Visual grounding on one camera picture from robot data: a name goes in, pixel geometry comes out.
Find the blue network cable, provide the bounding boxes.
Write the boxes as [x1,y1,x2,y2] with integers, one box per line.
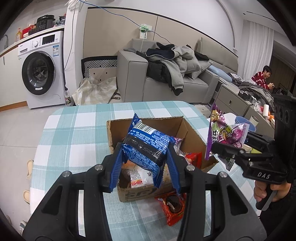
[78,0,173,45]

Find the white washing machine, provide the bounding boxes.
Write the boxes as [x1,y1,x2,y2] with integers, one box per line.
[18,30,65,109]

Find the blue cookie pack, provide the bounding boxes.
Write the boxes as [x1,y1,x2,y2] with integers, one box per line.
[122,114,175,188]

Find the checked teal tablecloth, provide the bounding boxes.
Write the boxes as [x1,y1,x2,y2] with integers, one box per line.
[29,100,260,241]

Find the white chips bag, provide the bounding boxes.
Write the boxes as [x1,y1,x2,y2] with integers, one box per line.
[121,160,154,188]

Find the brown cardboard box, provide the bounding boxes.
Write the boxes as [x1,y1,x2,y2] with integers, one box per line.
[101,115,217,202]

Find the red snack bag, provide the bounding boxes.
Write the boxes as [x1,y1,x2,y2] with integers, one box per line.
[183,152,202,169]

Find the white curtain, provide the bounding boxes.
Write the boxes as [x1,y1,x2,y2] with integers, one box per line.
[237,20,274,80]

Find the white wall socket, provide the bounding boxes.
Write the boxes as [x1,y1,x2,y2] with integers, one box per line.
[139,24,152,40]

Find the purple candy bag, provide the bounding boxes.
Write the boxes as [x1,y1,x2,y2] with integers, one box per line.
[205,104,249,160]

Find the blue bowl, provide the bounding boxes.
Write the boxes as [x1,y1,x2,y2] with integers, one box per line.
[235,116,256,133]

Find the crumpled beige cloth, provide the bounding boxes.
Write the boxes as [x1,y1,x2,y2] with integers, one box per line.
[72,77,117,105]

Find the red gold candy pack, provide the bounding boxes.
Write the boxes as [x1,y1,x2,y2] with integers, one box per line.
[155,191,187,226]

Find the black patterned chair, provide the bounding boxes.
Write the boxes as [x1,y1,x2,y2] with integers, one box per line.
[81,56,117,78]

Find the person in red sweater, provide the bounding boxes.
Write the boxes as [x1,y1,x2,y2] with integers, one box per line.
[251,65,274,90]

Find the grey sofa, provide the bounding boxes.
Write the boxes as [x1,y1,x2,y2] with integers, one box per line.
[116,38,238,104]

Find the grey drawer cabinet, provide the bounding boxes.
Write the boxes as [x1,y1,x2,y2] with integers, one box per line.
[214,84,274,137]

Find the black rice cooker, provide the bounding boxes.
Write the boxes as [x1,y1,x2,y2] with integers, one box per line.
[36,15,55,31]

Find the person's right hand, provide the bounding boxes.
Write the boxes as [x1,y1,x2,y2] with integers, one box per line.
[253,179,293,203]

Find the yellow oil bottle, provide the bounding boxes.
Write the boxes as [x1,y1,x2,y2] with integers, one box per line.
[15,28,22,42]

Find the pile of jackets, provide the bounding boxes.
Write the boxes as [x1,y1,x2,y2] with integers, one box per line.
[135,42,212,96]

